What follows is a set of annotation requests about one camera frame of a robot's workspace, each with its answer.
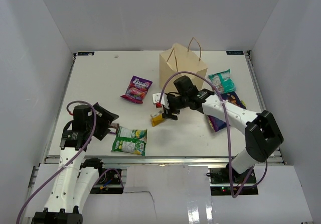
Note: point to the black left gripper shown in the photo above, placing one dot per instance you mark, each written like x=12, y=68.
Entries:
x=106, y=119

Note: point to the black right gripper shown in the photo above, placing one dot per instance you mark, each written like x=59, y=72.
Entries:
x=168, y=113

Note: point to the yellow snack packet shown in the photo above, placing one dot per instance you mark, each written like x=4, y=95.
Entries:
x=157, y=119

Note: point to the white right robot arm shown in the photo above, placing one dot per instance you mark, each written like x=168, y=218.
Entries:
x=261, y=131

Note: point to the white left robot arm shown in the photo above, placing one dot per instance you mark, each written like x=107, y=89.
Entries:
x=76, y=176

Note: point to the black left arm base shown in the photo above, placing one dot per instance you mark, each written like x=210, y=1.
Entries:
x=109, y=183

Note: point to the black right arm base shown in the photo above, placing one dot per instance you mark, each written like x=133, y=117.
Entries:
x=220, y=184

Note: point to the green candy bag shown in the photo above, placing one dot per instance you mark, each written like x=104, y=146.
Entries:
x=130, y=141

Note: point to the red purple candy bag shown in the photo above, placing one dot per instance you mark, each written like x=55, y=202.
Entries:
x=137, y=90

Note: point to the brown paper bag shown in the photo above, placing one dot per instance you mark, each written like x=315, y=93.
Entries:
x=180, y=61

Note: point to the brown chocolate bar wrapper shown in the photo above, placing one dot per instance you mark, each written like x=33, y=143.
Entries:
x=113, y=128

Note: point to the teal snack packet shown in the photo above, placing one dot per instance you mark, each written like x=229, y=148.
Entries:
x=222, y=81

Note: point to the blue left table label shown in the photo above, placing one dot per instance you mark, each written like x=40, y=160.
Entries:
x=85, y=53

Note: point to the blue table label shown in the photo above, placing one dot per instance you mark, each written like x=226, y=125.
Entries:
x=85, y=53
x=234, y=52

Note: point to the blue right table label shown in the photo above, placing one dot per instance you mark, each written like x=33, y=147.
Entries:
x=234, y=52

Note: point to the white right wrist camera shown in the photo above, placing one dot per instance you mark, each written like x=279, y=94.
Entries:
x=158, y=98

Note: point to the aluminium front table rail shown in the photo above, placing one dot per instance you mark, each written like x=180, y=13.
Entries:
x=131, y=160

